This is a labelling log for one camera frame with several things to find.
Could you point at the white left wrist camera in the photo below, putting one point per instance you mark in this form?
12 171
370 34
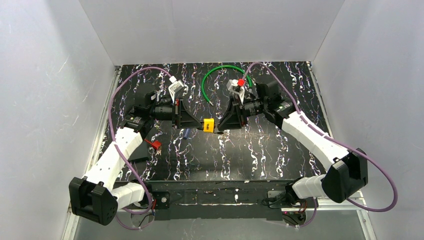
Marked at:
175 87

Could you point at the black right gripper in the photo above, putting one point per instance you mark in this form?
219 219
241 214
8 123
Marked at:
238 110

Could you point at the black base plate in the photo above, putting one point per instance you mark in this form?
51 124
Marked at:
223 199

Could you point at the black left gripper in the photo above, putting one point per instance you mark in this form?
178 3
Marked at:
178 112

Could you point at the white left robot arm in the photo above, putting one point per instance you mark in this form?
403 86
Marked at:
94 196

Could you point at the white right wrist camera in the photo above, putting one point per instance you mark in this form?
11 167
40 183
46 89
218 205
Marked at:
236 86

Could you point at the aluminium frame rail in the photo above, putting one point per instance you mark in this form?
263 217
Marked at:
72 220

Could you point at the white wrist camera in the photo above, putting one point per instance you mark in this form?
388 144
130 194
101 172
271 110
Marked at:
175 87
236 86

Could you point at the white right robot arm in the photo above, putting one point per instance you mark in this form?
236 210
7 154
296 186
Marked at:
346 170

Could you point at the yellow padlock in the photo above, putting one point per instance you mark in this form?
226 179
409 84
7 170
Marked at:
208 125

